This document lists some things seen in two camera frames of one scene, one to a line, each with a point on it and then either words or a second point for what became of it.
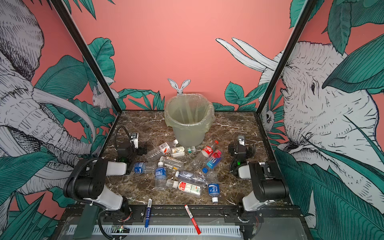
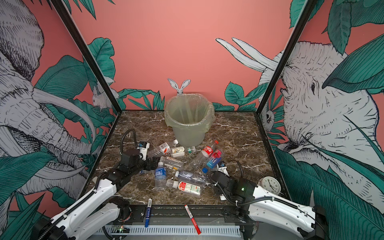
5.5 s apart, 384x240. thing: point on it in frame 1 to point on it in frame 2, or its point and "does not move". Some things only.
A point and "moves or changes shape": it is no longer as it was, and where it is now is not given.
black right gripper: [233, 149] to [216, 191]
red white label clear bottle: [163, 149] does not move
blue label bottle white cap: [213, 185] moves or changes shape
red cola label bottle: [198, 160] does not move
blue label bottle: [160, 176] does not move
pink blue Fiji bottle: [213, 161] does not move
